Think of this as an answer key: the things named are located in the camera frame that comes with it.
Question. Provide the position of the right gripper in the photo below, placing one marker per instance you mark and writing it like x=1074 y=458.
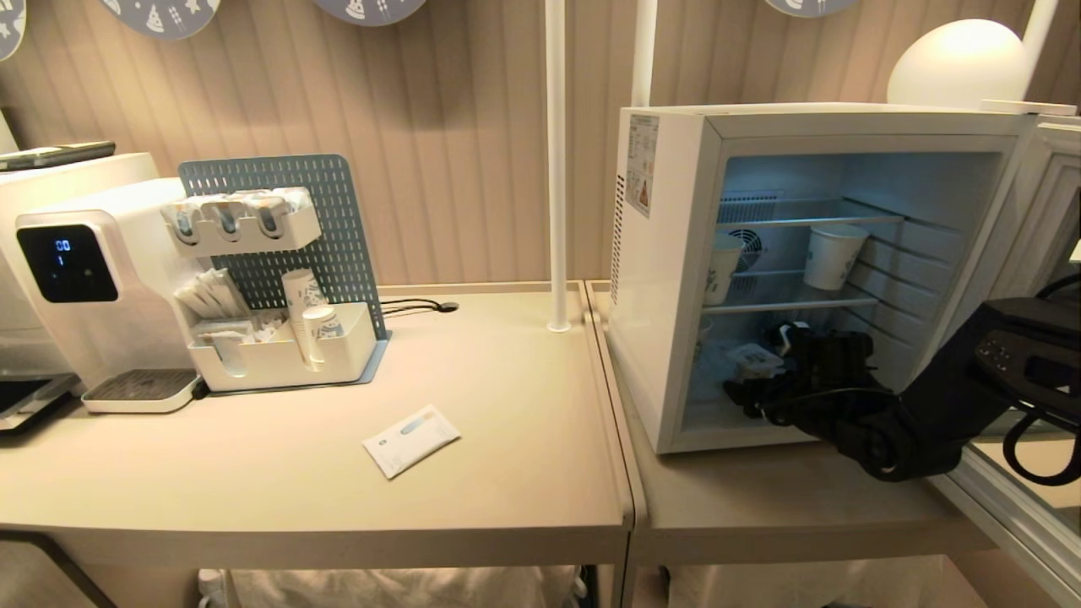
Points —
x=832 y=359

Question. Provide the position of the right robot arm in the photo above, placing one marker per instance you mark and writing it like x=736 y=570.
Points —
x=937 y=414

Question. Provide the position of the small white item in fridge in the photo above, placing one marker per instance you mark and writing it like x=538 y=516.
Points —
x=754 y=360

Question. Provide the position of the white paper cup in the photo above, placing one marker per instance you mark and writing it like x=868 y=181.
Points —
x=722 y=270
x=832 y=257

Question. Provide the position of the white mini fridge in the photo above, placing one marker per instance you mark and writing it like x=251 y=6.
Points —
x=667 y=279

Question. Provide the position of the mini fridge door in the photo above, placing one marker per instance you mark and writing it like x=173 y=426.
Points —
x=1034 y=228

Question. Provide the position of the small paper cup stack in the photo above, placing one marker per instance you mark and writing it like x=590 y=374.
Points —
x=319 y=333

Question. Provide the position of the white pole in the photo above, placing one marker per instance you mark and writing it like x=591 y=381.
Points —
x=644 y=51
x=1040 y=25
x=556 y=169

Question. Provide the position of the white paper packet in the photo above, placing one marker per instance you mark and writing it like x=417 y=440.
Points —
x=412 y=441

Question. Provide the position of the white dome lamp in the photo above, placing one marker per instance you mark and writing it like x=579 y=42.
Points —
x=963 y=67

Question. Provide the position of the white cloth bag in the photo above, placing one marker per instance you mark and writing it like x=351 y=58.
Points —
x=388 y=589

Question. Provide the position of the blue pegboard stand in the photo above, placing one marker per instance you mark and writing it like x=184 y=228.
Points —
x=338 y=219

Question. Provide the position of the stack of paper cups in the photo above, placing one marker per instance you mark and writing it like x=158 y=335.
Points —
x=300 y=291

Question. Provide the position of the white organizer bin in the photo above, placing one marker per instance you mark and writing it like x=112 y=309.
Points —
x=279 y=367

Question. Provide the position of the white capsule holder tray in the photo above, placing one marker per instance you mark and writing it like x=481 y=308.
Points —
x=253 y=236

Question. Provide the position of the white water dispenser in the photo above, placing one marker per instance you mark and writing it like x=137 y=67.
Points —
x=127 y=338

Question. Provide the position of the dark flat tray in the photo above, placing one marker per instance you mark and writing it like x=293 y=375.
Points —
x=25 y=401

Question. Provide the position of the white boxy appliance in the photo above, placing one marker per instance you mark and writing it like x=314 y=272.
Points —
x=51 y=190

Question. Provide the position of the dark flat device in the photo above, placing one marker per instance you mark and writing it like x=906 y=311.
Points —
x=55 y=155

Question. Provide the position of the blue round wall decoration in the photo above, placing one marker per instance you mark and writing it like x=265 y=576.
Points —
x=8 y=25
x=811 y=7
x=160 y=17
x=372 y=10

